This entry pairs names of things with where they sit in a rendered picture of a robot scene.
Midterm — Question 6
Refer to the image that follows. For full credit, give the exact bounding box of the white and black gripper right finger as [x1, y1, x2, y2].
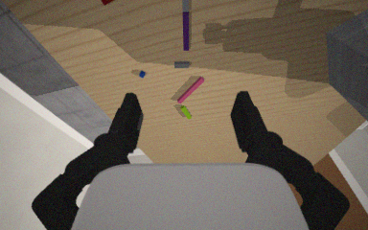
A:
[231, 91, 350, 230]

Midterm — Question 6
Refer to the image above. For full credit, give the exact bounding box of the purple rod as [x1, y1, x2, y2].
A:
[183, 11, 189, 51]

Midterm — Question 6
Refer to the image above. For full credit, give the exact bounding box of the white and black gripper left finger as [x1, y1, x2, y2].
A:
[32, 93, 144, 230]

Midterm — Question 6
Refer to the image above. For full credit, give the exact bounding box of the pink rod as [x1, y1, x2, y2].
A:
[177, 77, 204, 104]

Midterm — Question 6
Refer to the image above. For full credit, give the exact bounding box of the dark red rod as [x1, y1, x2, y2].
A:
[102, 0, 113, 5]

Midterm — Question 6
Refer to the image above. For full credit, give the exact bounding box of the lime green rod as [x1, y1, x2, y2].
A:
[181, 105, 192, 120]

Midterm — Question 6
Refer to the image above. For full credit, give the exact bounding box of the grey rod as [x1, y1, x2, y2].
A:
[174, 61, 189, 68]
[182, 0, 189, 12]

